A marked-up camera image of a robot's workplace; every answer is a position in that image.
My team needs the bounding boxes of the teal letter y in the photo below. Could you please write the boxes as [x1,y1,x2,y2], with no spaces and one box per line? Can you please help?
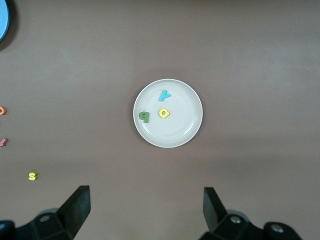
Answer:
[159,89,172,102]

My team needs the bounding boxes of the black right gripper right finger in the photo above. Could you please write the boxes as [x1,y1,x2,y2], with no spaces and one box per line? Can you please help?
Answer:
[199,186,305,240]

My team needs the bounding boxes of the blue plate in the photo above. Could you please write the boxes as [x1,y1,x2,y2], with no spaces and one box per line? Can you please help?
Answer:
[0,0,11,43]

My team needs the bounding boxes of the beige brown plate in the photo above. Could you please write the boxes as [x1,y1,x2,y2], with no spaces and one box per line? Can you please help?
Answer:
[132,78,204,149]

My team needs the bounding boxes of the green letter p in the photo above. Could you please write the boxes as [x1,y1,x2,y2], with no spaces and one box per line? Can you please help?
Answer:
[138,111,150,124]

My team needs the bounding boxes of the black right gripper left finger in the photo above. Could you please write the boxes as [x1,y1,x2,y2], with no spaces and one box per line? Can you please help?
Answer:
[0,185,91,240]

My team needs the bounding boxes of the brown table cover sheet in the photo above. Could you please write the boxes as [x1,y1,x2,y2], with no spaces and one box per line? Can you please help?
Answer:
[0,0,320,240]

